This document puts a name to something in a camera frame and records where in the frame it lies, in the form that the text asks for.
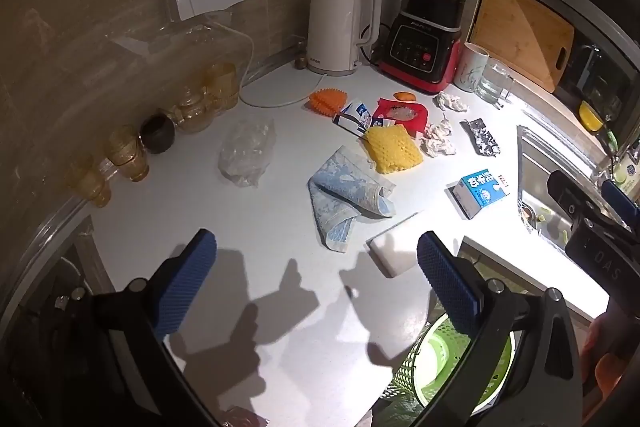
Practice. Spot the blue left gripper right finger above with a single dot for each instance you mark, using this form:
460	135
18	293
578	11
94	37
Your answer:
455	281

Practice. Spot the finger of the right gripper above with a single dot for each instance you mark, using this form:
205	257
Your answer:
572	200
628	210

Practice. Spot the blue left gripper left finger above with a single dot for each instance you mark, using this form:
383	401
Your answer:
179	279

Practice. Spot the blue white milk carton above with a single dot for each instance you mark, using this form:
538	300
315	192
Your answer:
478	190

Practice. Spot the foil wrapper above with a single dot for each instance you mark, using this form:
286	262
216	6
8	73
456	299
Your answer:
483	141

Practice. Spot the white tissue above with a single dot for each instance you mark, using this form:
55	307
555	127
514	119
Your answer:
436	139
446	101

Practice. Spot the blue white towel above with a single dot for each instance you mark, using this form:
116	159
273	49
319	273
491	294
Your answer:
343	189

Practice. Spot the clear plastic bag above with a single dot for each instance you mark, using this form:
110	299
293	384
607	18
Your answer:
247	151

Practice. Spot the red snack bag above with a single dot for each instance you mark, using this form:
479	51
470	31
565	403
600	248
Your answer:
413	116

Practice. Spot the blue white wipes packet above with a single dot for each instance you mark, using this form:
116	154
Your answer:
355	118

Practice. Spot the orange peel piece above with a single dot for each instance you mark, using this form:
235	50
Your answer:
405	96

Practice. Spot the orange foam fruit net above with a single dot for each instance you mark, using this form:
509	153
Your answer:
328	102

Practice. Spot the small brown nut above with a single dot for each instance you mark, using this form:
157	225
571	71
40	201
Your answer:
300	62

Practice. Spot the green plastic trash basket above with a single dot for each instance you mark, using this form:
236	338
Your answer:
426	368

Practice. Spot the person's right hand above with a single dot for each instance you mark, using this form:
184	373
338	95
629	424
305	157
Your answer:
606	369

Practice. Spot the dish soap bottle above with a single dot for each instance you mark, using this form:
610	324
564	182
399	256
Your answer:
624	174

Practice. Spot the stainless steel sink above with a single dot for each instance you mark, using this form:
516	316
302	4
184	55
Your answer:
538	211

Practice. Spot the white sponge block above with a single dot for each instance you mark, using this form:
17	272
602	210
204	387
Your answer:
394	251

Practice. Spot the yellow bowl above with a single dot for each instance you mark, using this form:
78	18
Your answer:
589	118

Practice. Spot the clear glass mug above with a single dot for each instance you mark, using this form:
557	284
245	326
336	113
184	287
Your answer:
495	84

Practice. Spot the amber glass cup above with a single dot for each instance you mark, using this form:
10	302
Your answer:
85	178
222	86
125	151

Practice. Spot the white patterned ceramic cup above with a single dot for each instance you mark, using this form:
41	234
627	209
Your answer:
472	62

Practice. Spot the amber glass teapot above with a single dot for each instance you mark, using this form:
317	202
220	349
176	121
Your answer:
193	112

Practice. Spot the wooden cutting board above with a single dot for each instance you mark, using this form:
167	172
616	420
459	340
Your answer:
526	36

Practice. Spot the red black blender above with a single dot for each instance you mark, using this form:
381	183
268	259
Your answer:
423	47

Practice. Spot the white electric kettle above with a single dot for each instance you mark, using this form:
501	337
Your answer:
337	30

